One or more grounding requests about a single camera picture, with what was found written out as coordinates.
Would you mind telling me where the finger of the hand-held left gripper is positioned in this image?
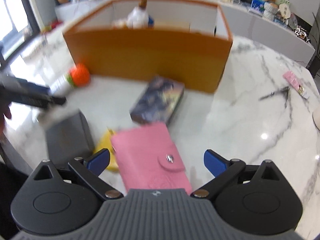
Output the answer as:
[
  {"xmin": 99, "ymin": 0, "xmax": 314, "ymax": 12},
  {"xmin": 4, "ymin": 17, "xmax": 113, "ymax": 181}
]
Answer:
[
  {"xmin": 0, "ymin": 86, "xmax": 67, "ymax": 110},
  {"xmin": 0, "ymin": 74, "xmax": 52, "ymax": 95}
]

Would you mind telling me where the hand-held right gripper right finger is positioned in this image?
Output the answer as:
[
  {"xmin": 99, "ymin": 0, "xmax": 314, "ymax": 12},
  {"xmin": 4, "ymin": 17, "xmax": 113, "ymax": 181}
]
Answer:
[{"xmin": 191, "ymin": 149, "xmax": 288, "ymax": 200}]

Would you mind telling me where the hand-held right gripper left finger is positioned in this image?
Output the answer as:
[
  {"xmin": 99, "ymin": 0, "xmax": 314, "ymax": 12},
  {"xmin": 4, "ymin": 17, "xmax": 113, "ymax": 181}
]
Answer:
[{"xmin": 26, "ymin": 148, "xmax": 123, "ymax": 200}]

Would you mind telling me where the yellow plastic object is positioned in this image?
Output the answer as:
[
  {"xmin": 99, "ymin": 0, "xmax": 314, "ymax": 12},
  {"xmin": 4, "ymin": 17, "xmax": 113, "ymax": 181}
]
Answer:
[{"xmin": 94, "ymin": 128, "xmax": 120, "ymax": 173}]

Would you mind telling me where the black box gold lettering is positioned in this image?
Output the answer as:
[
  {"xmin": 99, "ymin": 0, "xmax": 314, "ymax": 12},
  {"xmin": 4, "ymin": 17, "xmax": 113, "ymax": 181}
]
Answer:
[{"xmin": 45, "ymin": 109, "xmax": 96, "ymax": 161}]

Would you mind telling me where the pink snap wallet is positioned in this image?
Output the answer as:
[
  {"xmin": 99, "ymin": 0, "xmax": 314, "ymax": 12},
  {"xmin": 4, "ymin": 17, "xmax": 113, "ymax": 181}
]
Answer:
[{"xmin": 110, "ymin": 122, "xmax": 193, "ymax": 195}]

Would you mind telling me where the orange crochet fruit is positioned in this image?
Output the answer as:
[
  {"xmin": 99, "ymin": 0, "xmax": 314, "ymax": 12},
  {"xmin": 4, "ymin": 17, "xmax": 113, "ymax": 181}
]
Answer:
[{"xmin": 65, "ymin": 63, "xmax": 91, "ymax": 88}]

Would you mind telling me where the dark illustrated card box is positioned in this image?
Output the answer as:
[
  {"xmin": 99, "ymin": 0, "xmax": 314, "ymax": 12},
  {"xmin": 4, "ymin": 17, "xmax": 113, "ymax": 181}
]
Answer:
[{"xmin": 129, "ymin": 76, "xmax": 185, "ymax": 127}]

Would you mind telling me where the orange cardboard box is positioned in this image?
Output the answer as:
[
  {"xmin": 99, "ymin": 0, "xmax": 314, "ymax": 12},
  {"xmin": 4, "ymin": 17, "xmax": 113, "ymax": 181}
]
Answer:
[{"xmin": 62, "ymin": 0, "xmax": 233, "ymax": 94}]

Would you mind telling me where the brown doll white blue outfit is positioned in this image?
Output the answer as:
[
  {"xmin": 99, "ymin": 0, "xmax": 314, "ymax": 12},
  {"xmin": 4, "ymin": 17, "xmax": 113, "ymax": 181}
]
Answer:
[{"xmin": 126, "ymin": 0, "xmax": 154, "ymax": 29}]

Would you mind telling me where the person's left hand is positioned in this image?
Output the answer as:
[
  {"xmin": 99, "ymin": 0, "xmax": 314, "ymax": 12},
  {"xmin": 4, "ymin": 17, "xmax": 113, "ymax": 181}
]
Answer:
[{"xmin": 0, "ymin": 103, "xmax": 12, "ymax": 133}]

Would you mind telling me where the red feather toy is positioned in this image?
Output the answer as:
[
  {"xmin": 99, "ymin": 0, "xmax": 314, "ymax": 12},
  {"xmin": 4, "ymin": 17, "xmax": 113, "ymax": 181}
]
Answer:
[{"xmin": 41, "ymin": 21, "xmax": 63, "ymax": 33}]

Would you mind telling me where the metal nail clipper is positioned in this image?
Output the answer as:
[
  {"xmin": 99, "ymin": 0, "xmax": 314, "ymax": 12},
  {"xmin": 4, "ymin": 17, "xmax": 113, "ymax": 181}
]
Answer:
[{"xmin": 259, "ymin": 86, "xmax": 290, "ymax": 109}]

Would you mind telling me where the white thermos bottle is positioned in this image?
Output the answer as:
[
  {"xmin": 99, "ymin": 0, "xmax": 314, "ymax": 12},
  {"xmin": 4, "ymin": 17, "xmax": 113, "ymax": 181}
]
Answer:
[{"xmin": 312, "ymin": 110, "xmax": 320, "ymax": 132}]

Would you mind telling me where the pink printed card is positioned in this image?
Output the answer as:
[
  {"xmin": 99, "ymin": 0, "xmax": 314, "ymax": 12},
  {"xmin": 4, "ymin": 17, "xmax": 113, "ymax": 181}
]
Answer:
[{"xmin": 282, "ymin": 71, "xmax": 310, "ymax": 99}]

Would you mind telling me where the white marble tv stand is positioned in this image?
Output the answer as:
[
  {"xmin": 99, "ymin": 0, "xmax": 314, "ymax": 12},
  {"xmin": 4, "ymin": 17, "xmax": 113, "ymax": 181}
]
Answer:
[{"xmin": 54, "ymin": 0, "xmax": 316, "ymax": 63}]

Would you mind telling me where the cow pattern toy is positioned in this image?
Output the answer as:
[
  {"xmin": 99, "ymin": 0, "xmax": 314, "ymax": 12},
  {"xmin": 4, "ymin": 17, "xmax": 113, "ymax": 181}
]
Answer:
[{"xmin": 294, "ymin": 26, "xmax": 312, "ymax": 43}]

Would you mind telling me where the teddy bear in basket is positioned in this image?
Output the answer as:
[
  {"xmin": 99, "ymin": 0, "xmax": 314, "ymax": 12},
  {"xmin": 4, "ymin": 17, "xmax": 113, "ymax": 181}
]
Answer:
[{"xmin": 262, "ymin": 2, "xmax": 279, "ymax": 22}]

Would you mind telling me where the decorative plate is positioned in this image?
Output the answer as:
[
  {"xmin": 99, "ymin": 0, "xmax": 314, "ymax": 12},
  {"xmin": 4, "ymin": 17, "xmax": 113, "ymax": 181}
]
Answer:
[{"xmin": 289, "ymin": 12, "xmax": 299, "ymax": 29}]

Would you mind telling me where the round paper fan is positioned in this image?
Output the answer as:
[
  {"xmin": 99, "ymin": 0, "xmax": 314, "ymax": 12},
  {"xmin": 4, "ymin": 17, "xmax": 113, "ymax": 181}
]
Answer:
[{"xmin": 277, "ymin": 5, "xmax": 290, "ymax": 22}]

